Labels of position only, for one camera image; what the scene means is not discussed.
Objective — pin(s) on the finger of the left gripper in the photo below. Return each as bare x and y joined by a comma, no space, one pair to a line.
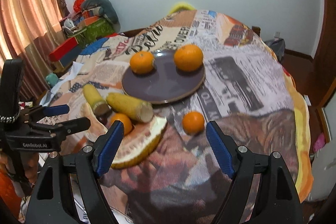
60,130
39,112

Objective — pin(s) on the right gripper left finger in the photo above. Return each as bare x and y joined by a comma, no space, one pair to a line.
53,198

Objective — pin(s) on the sugarcane piece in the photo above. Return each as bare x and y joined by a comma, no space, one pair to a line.
97,103
136,109

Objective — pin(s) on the pomelo segment with rind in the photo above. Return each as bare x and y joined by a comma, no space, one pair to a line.
139,143

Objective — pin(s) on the small mandarin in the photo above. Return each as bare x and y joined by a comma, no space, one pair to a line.
125,120
193,123

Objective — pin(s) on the large orange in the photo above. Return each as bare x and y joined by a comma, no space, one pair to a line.
142,63
188,58

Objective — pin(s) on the dark red jujube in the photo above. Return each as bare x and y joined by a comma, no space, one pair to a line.
104,119

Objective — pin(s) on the hand holding left gripper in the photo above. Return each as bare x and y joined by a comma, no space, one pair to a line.
30,165

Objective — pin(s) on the teal plush toy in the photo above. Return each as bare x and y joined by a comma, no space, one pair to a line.
51,79

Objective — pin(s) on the orange striped curtain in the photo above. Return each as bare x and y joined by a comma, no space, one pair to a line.
31,30

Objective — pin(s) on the red plastic bag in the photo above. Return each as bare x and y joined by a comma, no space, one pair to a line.
77,5

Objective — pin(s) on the dark purple plate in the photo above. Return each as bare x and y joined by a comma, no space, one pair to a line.
165,83

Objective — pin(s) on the grey plush pillow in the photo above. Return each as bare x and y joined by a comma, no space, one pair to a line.
101,8

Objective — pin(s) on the newspaper print tablecloth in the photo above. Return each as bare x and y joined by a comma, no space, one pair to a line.
165,171

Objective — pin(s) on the grey backpack on floor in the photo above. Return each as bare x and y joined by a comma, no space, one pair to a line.
278,47

